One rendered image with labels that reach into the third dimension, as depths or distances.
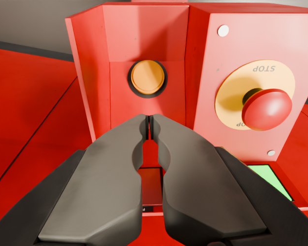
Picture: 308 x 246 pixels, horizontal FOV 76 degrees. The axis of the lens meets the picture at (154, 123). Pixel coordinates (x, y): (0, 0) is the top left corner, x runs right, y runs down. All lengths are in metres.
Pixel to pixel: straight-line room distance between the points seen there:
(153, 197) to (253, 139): 0.12
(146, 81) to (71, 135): 0.31
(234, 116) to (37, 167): 0.36
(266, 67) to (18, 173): 0.41
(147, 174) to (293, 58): 0.17
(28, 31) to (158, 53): 0.88
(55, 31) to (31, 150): 0.66
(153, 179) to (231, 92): 0.12
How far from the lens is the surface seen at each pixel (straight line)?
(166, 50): 0.24
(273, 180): 0.25
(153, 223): 0.37
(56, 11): 1.01
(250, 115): 0.18
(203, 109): 0.20
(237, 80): 0.19
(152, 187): 0.21
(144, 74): 0.23
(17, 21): 1.09
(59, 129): 0.52
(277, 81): 0.21
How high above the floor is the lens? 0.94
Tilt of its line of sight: 55 degrees down
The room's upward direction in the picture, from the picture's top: 176 degrees clockwise
